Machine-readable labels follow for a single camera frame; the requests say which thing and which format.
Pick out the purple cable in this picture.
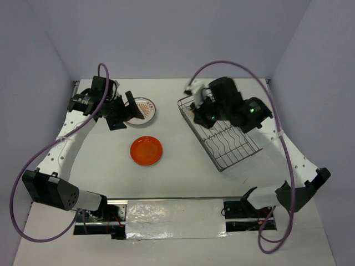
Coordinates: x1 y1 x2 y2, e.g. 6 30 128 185
188 60 295 254
9 63 109 243

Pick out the orange plate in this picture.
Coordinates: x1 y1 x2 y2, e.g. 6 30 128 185
130 136 163 166

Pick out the metal wire dish rack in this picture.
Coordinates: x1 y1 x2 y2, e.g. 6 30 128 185
177 96 262 172

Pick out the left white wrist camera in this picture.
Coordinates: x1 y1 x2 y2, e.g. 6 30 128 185
111 80 120 99

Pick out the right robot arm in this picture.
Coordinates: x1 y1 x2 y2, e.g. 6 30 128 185
185 76 331 217

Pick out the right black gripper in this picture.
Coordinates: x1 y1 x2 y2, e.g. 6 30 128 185
190 93 229 129

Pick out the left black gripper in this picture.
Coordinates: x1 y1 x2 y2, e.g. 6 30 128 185
103 91 144 131

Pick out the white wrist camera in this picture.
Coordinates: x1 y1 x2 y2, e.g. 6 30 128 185
111 80 120 99
184 80 207 109

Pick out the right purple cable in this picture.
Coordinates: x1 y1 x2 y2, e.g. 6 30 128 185
188 60 295 254

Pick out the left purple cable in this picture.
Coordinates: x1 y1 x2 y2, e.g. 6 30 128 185
9 63 109 243

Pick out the metal mounting rail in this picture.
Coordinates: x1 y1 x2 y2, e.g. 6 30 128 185
73 198 272 240

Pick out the silver tape patch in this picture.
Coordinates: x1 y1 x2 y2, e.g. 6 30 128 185
125 199 227 240

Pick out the white plate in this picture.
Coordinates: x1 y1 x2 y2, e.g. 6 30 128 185
126 97 157 128

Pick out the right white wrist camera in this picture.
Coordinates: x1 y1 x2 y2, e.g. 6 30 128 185
184 80 207 109

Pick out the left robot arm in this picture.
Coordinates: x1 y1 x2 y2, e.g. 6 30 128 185
22 76 144 221

